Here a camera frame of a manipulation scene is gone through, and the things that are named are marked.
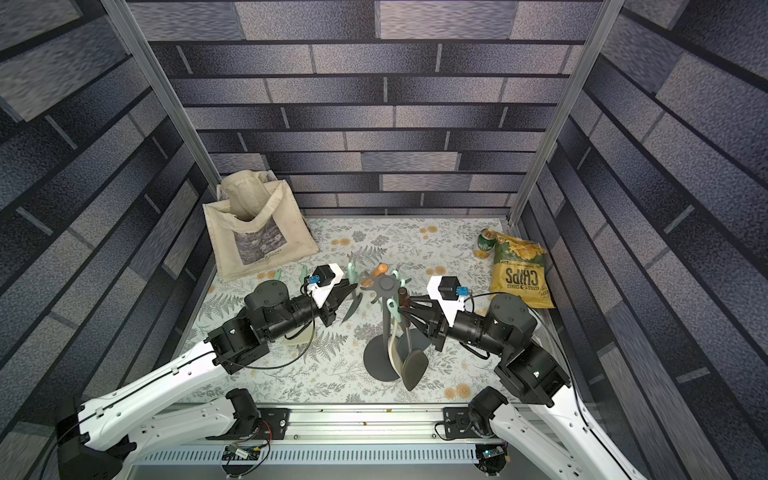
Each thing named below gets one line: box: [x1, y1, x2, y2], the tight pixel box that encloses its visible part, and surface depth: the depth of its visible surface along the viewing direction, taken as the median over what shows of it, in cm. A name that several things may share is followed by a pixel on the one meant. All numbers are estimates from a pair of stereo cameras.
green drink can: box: [478, 228, 497, 251], surface depth 102 cm
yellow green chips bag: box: [490, 231, 555, 309], surface depth 99 cm
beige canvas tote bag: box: [202, 170, 320, 282], surface depth 97 cm
